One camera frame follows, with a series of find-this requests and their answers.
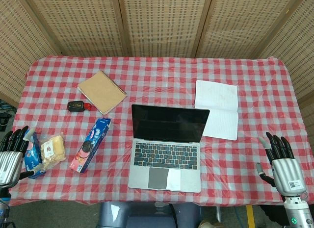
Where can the brown spiral notebook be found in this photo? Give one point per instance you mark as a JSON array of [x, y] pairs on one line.
[[101, 92]]

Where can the yellow snack bag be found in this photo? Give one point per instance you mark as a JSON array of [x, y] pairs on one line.
[[52, 149]]

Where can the woven folding screen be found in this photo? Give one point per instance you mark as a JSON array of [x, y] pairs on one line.
[[157, 24]]

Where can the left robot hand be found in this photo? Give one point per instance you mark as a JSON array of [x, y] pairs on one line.
[[9, 161]]

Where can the red white checkered tablecloth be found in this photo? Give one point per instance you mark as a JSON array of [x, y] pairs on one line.
[[157, 130]]

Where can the silver laptop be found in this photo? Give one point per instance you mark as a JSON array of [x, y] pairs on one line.
[[166, 149]]

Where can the open white lined notebook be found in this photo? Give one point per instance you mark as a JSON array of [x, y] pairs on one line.
[[217, 112]]

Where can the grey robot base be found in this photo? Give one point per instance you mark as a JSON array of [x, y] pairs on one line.
[[149, 215]]

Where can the long blue cookie box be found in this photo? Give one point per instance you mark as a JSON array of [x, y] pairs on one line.
[[92, 145]]

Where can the black red small device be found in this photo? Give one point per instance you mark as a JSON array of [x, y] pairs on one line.
[[78, 106]]

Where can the small blue snack box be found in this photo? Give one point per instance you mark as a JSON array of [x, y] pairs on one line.
[[33, 157]]

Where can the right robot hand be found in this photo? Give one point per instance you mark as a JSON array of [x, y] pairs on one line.
[[287, 169]]

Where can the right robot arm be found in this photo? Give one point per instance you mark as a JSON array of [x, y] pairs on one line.
[[298, 212]]

